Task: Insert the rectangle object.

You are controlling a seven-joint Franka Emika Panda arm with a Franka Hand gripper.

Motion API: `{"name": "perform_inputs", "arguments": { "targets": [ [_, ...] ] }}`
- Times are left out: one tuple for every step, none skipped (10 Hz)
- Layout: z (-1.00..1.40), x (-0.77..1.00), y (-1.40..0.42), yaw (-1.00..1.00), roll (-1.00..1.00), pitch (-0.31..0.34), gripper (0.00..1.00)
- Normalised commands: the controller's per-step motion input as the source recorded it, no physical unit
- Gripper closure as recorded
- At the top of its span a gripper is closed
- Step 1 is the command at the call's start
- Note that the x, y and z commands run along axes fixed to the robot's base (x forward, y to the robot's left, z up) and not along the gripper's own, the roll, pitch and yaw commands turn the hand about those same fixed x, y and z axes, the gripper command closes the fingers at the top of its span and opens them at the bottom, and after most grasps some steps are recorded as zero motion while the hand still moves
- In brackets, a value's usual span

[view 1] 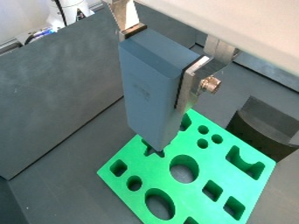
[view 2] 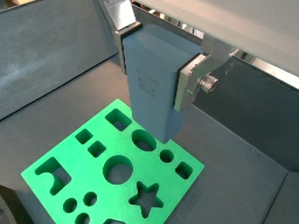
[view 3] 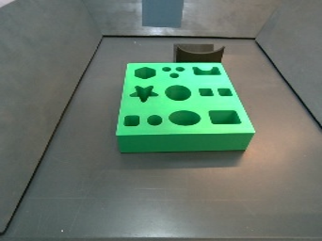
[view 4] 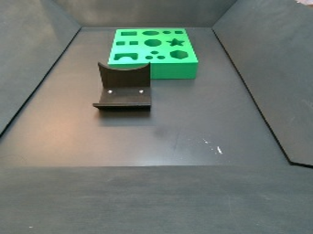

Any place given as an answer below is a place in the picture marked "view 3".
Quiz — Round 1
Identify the dark curved rectangle block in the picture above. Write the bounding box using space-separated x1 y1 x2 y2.
173 43 225 62

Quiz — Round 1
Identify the green shape sorter block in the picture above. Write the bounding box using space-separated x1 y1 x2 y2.
116 63 255 153

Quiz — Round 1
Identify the blue-grey wall panel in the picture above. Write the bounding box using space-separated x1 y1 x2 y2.
141 0 183 28

